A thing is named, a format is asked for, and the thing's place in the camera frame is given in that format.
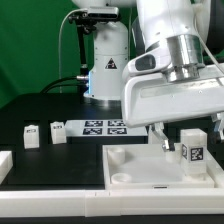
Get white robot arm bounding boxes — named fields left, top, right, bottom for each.
left=72, top=0, right=224, bottom=149

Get white cable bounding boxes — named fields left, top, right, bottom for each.
left=58, top=8, right=84, bottom=94

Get white U-shaped fence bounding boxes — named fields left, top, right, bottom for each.
left=0, top=153, right=224, bottom=217

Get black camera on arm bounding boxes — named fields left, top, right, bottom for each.
left=69, top=6, right=120, bottom=23

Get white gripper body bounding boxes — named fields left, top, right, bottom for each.
left=121, top=59, right=224, bottom=127

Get black cables at base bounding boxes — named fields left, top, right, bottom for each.
left=39, top=74, right=90, bottom=95

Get white fiducial marker sheet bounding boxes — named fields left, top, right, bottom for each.
left=65, top=119, right=147, bottom=137

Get white square tabletop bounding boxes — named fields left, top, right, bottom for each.
left=102, top=144, right=215, bottom=190

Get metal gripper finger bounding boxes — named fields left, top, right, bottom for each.
left=149, top=122, right=175, bottom=152
left=211, top=112, right=224, bottom=144

